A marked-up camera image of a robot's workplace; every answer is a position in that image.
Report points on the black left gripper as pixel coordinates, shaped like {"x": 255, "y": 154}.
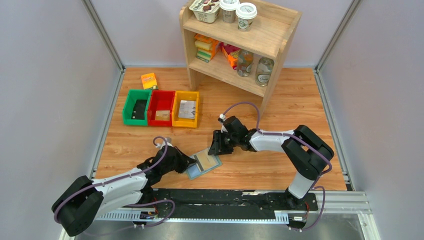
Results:
{"x": 182, "y": 161}

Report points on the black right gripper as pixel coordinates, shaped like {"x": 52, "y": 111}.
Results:
{"x": 219, "y": 142}

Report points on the tan credit card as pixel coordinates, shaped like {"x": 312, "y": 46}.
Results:
{"x": 206, "y": 162}

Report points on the teal card holder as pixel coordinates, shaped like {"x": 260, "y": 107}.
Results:
{"x": 193, "y": 171}

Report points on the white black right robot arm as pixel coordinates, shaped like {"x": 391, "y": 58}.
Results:
{"x": 308, "y": 153}

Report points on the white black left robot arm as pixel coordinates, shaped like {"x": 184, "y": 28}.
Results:
{"x": 102, "y": 195}

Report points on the tan card in red bin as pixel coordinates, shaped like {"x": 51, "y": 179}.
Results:
{"x": 162, "y": 115}

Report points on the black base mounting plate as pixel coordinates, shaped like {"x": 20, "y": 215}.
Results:
{"x": 228, "y": 205}

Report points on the white packet in yellow bin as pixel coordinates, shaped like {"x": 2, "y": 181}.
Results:
{"x": 187, "y": 109}

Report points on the yellow plastic bin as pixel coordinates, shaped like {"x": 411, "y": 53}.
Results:
{"x": 185, "y": 95}

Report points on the black item in green bin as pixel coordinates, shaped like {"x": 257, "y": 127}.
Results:
{"x": 139, "y": 109}

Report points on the red plastic bin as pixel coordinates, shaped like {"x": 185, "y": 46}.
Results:
{"x": 160, "y": 100}

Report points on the green plastic bin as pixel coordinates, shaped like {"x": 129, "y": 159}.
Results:
{"x": 132, "y": 96}

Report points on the left clear glass bottle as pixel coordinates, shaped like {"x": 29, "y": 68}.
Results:
{"x": 244, "y": 63}

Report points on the clear glass bottle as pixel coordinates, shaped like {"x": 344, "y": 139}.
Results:
{"x": 244, "y": 63}
{"x": 263, "y": 71}

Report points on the wooden shelf unit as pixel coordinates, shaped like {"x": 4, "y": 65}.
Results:
{"x": 271, "y": 36}

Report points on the orange yellow snack box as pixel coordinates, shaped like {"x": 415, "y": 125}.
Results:
{"x": 149, "y": 81}

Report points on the orange red snack box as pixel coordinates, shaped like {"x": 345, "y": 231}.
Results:
{"x": 231, "y": 54}

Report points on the right clear glass bottle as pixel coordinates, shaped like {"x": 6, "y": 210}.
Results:
{"x": 263, "y": 71}

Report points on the stack of sponges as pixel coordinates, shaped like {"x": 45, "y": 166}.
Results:
{"x": 207, "y": 47}

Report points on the right coffee cup white lid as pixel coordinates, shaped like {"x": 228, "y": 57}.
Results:
{"x": 246, "y": 12}

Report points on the coffee cup white lid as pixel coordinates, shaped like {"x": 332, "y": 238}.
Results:
{"x": 246, "y": 12}
{"x": 228, "y": 10}

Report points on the left coffee cup white lid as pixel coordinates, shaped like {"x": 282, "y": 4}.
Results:
{"x": 228, "y": 10}

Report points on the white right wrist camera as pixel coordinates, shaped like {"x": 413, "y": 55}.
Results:
{"x": 222, "y": 117}

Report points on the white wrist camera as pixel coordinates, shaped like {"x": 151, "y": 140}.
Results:
{"x": 222, "y": 117}
{"x": 167, "y": 141}

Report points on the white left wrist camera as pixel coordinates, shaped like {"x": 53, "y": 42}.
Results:
{"x": 167, "y": 141}

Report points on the aluminium frame rail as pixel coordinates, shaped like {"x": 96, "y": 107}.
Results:
{"x": 331, "y": 202}

